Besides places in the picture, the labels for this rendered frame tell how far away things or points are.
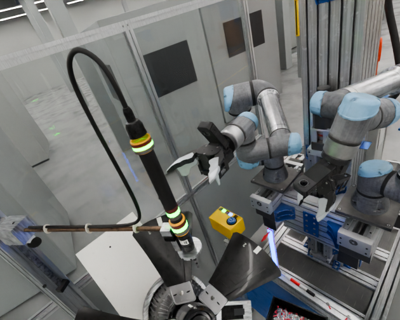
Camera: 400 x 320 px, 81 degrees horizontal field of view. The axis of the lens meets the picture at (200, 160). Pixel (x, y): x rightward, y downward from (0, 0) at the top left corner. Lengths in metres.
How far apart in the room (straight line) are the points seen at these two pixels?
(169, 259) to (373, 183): 0.89
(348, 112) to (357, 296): 1.58
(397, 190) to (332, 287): 1.04
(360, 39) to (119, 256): 1.28
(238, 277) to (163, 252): 0.28
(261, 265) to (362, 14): 1.00
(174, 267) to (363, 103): 0.71
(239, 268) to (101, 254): 0.54
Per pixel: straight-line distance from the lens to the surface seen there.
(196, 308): 0.85
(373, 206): 1.32
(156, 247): 0.88
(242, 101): 1.13
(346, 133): 0.65
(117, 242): 1.07
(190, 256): 0.69
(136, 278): 1.09
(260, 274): 0.96
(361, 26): 1.19
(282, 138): 0.84
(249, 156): 0.83
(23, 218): 1.02
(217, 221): 1.28
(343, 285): 2.08
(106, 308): 1.73
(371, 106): 0.64
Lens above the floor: 2.00
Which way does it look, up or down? 31 degrees down
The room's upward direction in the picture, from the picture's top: 18 degrees counter-clockwise
